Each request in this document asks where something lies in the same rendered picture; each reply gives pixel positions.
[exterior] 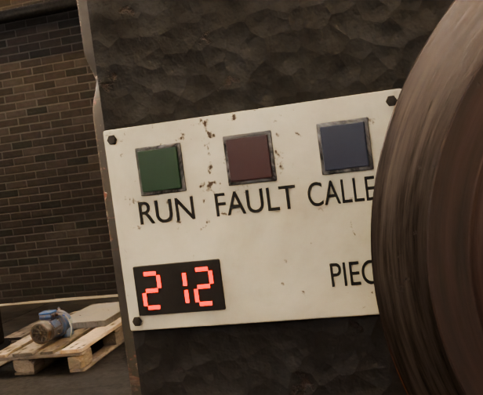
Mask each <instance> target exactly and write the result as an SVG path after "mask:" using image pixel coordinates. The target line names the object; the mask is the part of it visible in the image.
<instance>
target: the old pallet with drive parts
mask: <svg viewBox="0 0 483 395"><path fill-rule="evenodd" d="M39 321H41V320H39ZM39 321H36V322H34V323H32V324H29V325H28V326H26V327H24V328H21V329H20V330H19V331H18V332H14V333H12V334H10V335H8V336H6V337H5V338H4V339H9V341H11V343H10V346H7V347H6V348H4V349H3V350H0V367H2V366H4V365H5V364H8V363H9V362H10V361H13V368H14V370H15V371H16V372H15V373H14V374H15V375H35V374H37V373H38V372H40V371H41V370H43V369H45V368H47V367H48V366H50V365H51V364H53V363H54V362H56V361H58V360H59V359H60V358H62V357H67V360H68V366H69V369H70V372H81V371H86V370H87V369H89V368H90V367H92V366H93V365H94V364H95V363H96V362H98V361H99V360H101V359H102V358H103V357H105V356H106V355H108V354H109V353H110V352H111V351H112V350H114V349H116V348H117V347H118V346H120V345H121V344H123V342H124V335H123V330H122V319H121V318H119V319H117V320H116V321H113V322H112V323H110V324H109V325H108V326H106V327H96V328H79V329H77V328H76V329H74V334H73V335H72V336H71V338H70V336H69V337H68V338H62V336H61V337H58V338H55V339H52V340H50V341H49V342H47V343H45V344H37V343H36V342H34V341H33V340H32V338H31V334H30V333H31V327H32V326H33V325H34V324H37V323H38V322H39ZM102 338H103V344H104V346H103V347H102V348H101V349H100V350H98V351H96V352H95V353H94V354H93V355H92V351H91V347H90V346H91V345H92V344H94V343H95V342H97V341H99V340H100V339H102ZM44 348H45V349H44Z"/></svg>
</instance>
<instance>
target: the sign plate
mask: <svg viewBox="0 0 483 395"><path fill-rule="evenodd" d="M400 92H401V89H391V90H385V91H379V92H369V93H363V94H357V95H352V96H341V97H336V98H330V99H325V100H315V101H309V102H303V103H293V104H287V105H281V106H276V107H265V108H260V109H254V110H248V111H238V112H232V113H226V114H216V115H211V116H205V117H200V118H189V119H184V120H178V121H167V122H162V123H156V124H150V125H140V126H134V127H128V128H123V129H112V130H107V131H104V132H103V138H104V144H105V150H106V155H107V167H108V172H109V178H110V184H111V194H112V201H113V206H114V217H115V222H116V228H117V235H118V245H119V251H120V256H121V262H122V273H123V279H124V285H125V295H126V302H127V307H128V313H129V323H130V329H131V331H142V330H154V329H166V328H189V327H201V326H213V325H225V324H248V323H260V322H272V321H294V320H306V319H318V318H330V317H353V316H365V315H377V314H380V313H379V310H378V306H377V301H376V293H375V287H374V281H373V275H372V256H371V217H372V198H373V191H374V185H375V179H376V171H377V166H378V162H379V159H380V152H381V149H382V145H383V141H384V137H385V134H386V131H387V127H388V124H389V121H390V117H391V115H392V113H393V110H394V106H395V104H396V102H397V100H398V97H399V94H400ZM360 121H363V122H364V123H365V134H366V140H367V148H368V154H369V166H365V167H358V168H352V169H339V170H332V171H325V166H324V159H323V153H322V146H321V133H320V127H324V126H330V125H341V124H347V123H353V122H360ZM265 134H266V135H267V137H268V143H269V150H270V156H271V168H272V174H273V176H272V177H271V178H266V179H253V180H246V181H239V182H231V177H230V171H229V165H228V158H227V147H226V140H230V139H236V138H242V137H248V136H259V135H265ZM166 147H177V152H178V158H179V164H180V175H181V181H182V188H180V189H173V190H160V191H153V192H147V193H144V192H143V189H142V183H141V177H140V166H139V160H138V154H137V152H138V151H143V150H154V149H160V148H166ZM205 266H207V267H208V271H209V270H211V271H212V276H213V283H214V284H210V288H200V289H198V284H209V272H208V271H198V272H195V267H205ZM151 271H155V273H156V275H160V279H161V285H162V287H161V288H158V286H157V279H156V275H154V276H144V275H143V272H151ZM182 273H186V277H187V286H183V278H182ZM149 288H158V292H152V293H147V305H148V306H156V305H160V307H161V309H158V310H149V309H148V306H144V304H143V293H146V289H149ZM194 289H198V296H199V302H197V303H196V302H195V297H194ZM184 290H188V294H189V300H190V302H189V303H186V301H185V295H184ZM208 301H212V305H211V306H200V302H208Z"/></svg>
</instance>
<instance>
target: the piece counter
mask: <svg viewBox="0 0 483 395"><path fill-rule="evenodd" d="M198 271H208V267H207V266H205V267H195V272H198ZM208 272H209V284H198V289H200V288H210V284H214V283H213V276H212V271H211V270H209V271H208ZM143 275H144V276H154V275H156V273H155V271H151V272H143ZM182 278H183V286H187V277H186V273H182ZM156 279H157V286H158V288H161V287H162V285H161V279H160V275H156ZM158 288H149V289H146V293H143V304H144V306H148V305H147V293H152V292H158ZM198 289H194V297H195V302H196V303H197V302H199V296H198ZM184 295H185V301H186V303H189V302H190V300H189V294H188V290H184ZM211 305H212V301H208V302H200V306H211ZM148 309H149V310H158V309H161V307H160V305H156V306H148Z"/></svg>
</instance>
